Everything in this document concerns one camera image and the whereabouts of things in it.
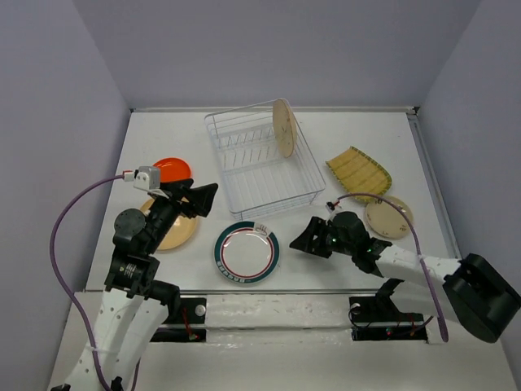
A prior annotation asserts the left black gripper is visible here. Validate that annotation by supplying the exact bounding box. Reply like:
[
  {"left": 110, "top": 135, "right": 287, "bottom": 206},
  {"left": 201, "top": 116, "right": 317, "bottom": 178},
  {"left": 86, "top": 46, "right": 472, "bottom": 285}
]
[{"left": 145, "top": 178, "right": 219, "bottom": 253}]

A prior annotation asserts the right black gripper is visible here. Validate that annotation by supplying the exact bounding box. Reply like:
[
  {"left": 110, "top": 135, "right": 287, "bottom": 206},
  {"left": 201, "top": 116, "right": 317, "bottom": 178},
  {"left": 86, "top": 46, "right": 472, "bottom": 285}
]
[{"left": 287, "top": 216, "right": 355, "bottom": 258}]

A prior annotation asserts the white plate with green rim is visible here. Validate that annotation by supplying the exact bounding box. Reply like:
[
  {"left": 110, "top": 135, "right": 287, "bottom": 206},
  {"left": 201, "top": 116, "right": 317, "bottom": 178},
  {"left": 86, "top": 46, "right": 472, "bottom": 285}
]
[{"left": 213, "top": 221, "right": 281, "bottom": 285}]

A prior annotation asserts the beige plate with leaf design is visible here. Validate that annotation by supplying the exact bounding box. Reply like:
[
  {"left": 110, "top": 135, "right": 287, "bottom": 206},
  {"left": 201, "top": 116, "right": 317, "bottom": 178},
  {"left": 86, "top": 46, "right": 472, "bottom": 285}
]
[{"left": 272, "top": 99, "right": 297, "bottom": 158}]

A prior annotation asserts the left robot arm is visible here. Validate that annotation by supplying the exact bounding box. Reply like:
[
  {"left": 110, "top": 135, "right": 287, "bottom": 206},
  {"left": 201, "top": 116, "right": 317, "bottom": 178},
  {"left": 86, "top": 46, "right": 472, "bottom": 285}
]
[{"left": 55, "top": 179, "right": 218, "bottom": 390}]

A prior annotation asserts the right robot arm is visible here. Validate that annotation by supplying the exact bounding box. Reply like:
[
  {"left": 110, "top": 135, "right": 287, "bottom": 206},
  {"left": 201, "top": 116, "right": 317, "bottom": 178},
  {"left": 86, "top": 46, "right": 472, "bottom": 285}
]
[{"left": 289, "top": 212, "right": 520, "bottom": 343}]

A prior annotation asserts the orange translucent plate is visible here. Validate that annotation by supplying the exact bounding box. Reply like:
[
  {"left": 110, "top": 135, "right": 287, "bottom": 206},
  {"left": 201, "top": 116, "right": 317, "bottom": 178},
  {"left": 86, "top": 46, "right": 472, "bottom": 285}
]
[{"left": 153, "top": 157, "right": 192, "bottom": 183}]

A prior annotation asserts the tan round plate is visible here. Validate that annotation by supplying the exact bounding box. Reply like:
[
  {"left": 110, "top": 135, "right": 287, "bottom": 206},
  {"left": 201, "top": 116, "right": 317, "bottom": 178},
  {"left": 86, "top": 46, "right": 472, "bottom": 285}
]
[{"left": 157, "top": 216, "right": 199, "bottom": 251}]

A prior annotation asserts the small cream plate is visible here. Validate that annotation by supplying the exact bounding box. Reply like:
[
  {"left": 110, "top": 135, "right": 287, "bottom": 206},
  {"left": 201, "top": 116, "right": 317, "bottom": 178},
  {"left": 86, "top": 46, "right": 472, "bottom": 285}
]
[{"left": 365, "top": 197, "right": 410, "bottom": 239}]

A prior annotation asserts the yellow bamboo-pattern rectangular plate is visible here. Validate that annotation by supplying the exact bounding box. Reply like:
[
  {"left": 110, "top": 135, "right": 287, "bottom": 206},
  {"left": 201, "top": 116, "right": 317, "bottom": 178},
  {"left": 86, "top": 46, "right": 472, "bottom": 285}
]
[{"left": 326, "top": 146, "right": 392, "bottom": 196}]

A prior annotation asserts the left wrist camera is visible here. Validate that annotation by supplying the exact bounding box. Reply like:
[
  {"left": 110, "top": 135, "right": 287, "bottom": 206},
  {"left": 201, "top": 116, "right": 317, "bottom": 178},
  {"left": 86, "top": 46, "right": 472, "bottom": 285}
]
[{"left": 134, "top": 166, "right": 160, "bottom": 192}]

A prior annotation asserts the white wire dish rack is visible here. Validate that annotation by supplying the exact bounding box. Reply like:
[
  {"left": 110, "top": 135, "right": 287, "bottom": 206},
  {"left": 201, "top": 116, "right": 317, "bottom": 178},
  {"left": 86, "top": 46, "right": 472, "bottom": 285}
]
[{"left": 204, "top": 99, "right": 326, "bottom": 220}]

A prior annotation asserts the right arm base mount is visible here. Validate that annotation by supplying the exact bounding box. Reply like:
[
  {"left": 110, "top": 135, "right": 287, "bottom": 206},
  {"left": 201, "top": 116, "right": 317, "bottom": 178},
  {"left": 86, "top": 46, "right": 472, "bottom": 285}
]
[{"left": 348, "top": 279, "right": 428, "bottom": 342}]

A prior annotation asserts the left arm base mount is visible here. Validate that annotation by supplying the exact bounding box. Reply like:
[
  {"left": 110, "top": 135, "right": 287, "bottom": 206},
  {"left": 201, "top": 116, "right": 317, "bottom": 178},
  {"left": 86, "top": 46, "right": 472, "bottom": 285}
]
[{"left": 151, "top": 297, "right": 207, "bottom": 343}]

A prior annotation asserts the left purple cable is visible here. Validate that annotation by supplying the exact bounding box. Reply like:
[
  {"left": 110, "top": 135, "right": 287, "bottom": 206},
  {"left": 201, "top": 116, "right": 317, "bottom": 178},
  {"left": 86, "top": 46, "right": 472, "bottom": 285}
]
[{"left": 49, "top": 171, "right": 142, "bottom": 391}]

